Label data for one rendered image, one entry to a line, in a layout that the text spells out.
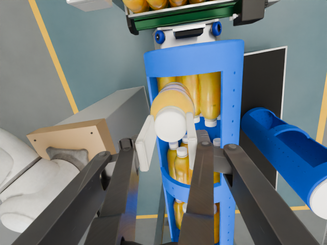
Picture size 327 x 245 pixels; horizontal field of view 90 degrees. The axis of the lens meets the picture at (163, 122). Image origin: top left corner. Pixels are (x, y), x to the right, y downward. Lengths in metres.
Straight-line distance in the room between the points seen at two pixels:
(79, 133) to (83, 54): 1.24
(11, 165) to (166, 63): 0.55
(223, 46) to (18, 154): 0.67
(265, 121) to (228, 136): 1.29
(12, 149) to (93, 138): 0.24
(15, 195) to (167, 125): 0.58
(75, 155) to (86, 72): 1.22
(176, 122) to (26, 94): 2.22
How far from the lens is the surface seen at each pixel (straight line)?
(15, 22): 2.25
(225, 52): 0.42
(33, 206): 0.67
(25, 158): 0.70
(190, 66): 0.40
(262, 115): 1.73
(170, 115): 0.19
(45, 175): 0.70
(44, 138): 0.84
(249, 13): 0.68
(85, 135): 0.72
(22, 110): 2.47
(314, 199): 1.03
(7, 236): 1.85
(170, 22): 0.75
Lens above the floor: 1.63
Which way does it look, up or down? 67 degrees down
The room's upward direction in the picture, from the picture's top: 167 degrees counter-clockwise
